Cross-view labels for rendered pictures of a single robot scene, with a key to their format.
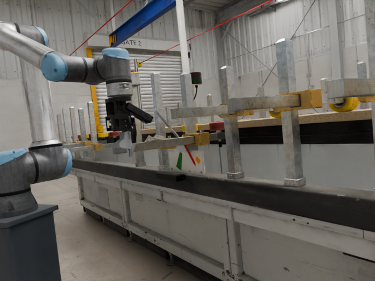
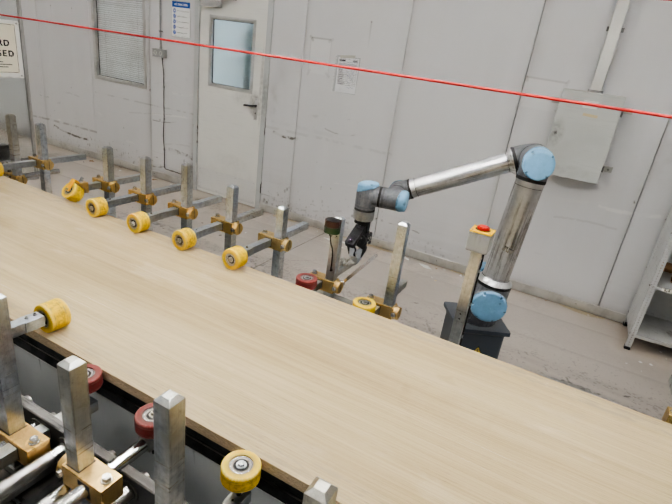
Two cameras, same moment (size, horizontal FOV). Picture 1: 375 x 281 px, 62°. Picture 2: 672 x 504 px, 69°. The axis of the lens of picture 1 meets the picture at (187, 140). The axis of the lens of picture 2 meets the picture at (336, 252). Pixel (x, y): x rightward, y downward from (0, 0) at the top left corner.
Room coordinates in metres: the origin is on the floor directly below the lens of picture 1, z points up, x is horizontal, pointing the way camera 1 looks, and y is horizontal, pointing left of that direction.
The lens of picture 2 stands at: (2.81, -0.86, 1.68)
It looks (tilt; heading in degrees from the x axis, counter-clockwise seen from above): 22 degrees down; 150
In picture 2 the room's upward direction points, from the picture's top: 8 degrees clockwise
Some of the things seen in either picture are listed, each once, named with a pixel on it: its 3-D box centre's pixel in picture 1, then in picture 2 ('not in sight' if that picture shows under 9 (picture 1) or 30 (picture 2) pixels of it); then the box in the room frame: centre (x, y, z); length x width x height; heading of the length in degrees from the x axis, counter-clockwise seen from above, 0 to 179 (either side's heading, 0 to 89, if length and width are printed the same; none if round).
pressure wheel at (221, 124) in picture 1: (219, 134); (305, 290); (1.36, -0.14, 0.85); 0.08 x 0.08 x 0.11
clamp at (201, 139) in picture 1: (195, 139); (325, 282); (1.30, -0.03, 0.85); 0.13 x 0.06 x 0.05; 35
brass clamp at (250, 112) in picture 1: (234, 109); (275, 241); (1.10, -0.17, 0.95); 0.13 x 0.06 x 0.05; 35
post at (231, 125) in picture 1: (231, 133); (277, 261); (1.11, -0.16, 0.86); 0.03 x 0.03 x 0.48; 35
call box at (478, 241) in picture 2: (131, 80); (480, 240); (1.74, 0.27, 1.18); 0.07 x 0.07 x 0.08; 35
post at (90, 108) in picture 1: (93, 133); not in sight; (2.34, 0.70, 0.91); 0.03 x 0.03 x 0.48; 35
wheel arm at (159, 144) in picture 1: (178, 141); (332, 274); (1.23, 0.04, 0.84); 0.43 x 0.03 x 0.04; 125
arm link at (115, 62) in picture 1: (116, 66); (367, 195); (1.11, 0.22, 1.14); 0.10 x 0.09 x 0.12; 50
